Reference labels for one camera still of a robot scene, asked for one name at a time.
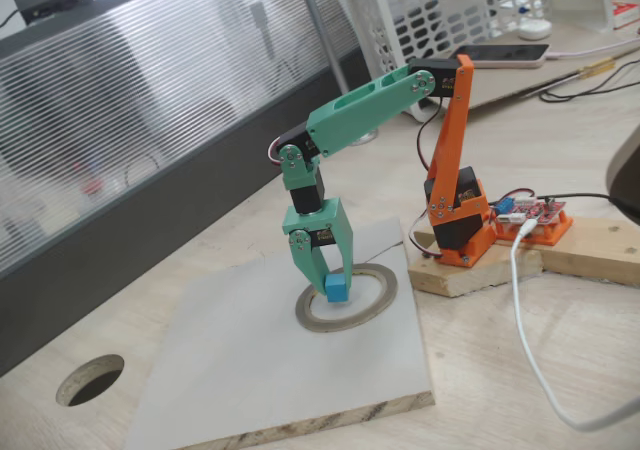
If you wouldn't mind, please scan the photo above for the blue cube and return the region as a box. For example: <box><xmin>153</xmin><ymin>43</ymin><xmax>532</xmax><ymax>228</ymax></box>
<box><xmin>323</xmin><ymin>274</ymin><xmax>348</xmax><ymax>304</ymax></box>

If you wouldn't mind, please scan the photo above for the white laminated board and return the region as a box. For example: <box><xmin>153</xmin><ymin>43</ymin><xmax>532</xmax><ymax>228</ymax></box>
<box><xmin>122</xmin><ymin>214</ymin><xmax>436</xmax><ymax>450</ymax></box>

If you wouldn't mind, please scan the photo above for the red controller circuit board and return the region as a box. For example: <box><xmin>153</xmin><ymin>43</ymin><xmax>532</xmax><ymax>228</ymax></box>
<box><xmin>492</xmin><ymin>194</ymin><xmax>569</xmax><ymax>227</ymax></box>

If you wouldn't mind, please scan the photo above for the ribbed glass desk partition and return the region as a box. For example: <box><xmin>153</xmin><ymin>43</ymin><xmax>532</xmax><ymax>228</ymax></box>
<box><xmin>0</xmin><ymin>0</ymin><xmax>381</xmax><ymax>379</ymax></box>

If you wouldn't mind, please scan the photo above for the white plastic lattice basket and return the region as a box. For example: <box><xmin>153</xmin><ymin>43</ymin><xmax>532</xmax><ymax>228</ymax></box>
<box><xmin>342</xmin><ymin>0</ymin><xmax>616</xmax><ymax>124</ymax></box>

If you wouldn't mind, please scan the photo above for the brown cardboard sheet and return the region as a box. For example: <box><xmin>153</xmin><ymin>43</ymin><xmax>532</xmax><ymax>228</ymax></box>
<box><xmin>412</xmin><ymin>19</ymin><xmax>640</xmax><ymax>117</ymax></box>

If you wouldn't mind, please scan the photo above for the smartphone with pink case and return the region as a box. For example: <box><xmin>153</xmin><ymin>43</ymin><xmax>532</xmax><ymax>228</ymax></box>
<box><xmin>449</xmin><ymin>43</ymin><xmax>551</xmax><ymax>70</ymax></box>

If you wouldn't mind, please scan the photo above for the white earbuds case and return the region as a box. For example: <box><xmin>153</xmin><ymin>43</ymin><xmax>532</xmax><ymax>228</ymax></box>
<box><xmin>517</xmin><ymin>19</ymin><xmax>553</xmax><ymax>40</ymax></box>

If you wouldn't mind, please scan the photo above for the grey rounded object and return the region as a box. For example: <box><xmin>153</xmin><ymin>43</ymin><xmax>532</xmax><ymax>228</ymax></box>
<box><xmin>604</xmin><ymin>124</ymin><xmax>640</xmax><ymax>212</ymax></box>

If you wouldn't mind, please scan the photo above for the red and white box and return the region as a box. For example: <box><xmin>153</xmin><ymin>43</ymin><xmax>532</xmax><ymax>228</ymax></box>
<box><xmin>612</xmin><ymin>0</ymin><xmax>640</xmax><ymax>31</ymax></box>

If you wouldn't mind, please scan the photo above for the grey ring of tape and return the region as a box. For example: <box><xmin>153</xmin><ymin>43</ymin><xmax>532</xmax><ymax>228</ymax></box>
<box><xmin>294</xmin><ymin>263</ymin><xmax>399</xmax><ymax>334</ymax></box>

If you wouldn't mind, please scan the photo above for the wooden arm base mount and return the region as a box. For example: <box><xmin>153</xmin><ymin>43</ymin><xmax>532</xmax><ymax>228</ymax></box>
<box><xmin>407</xmin><ymin>213</ymin><xmax>640</xmax><ymax>299</ymax></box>

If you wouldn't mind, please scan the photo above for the white USB cable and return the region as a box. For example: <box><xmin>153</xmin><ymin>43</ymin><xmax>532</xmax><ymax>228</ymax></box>
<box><xmin>509</xmin><ymin>219</ymin><xmax>640</xmax><ymax>432</ymax></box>

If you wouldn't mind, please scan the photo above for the metal partition post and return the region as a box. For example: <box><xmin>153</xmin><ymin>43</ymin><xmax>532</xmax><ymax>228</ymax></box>
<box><xmin>293</xmin><ymin>0</ymin><xmax>380</xmax><ymax>147</ymax></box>

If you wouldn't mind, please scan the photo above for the orange controller board mount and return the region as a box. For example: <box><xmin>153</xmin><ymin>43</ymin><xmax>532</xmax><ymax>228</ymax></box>
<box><xmin>492</xmin><ymin>209</ymin><xmax>574</xmax><ymax>247</ymax></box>

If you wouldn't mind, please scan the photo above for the black power cable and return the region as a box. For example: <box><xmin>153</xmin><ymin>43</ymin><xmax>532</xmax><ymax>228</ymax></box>
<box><xmin>543</xmin><ymin>191</ymin><xmax>640</xmax><ymax>224</ymax></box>

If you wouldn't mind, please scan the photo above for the thin black cable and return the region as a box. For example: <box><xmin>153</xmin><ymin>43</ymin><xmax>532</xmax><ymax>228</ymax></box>
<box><xmin>538</xmin><ymin>61</ymin><xmax>640</xmax><ymax>103</ymax></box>

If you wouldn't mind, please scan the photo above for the yellow handled screwdriver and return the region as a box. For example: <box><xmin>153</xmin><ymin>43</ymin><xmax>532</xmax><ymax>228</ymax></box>
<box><xmin>519</xmin><ymin>44</ymin><xmax>640</xmax><ymax>100</ymax></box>

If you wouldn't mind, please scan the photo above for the pink charging cable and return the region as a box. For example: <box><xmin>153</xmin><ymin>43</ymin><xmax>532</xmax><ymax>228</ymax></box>
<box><xmin>545</xmin><ymin>37</ymin><xmax>640</xmax><ymax>61</ymax></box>

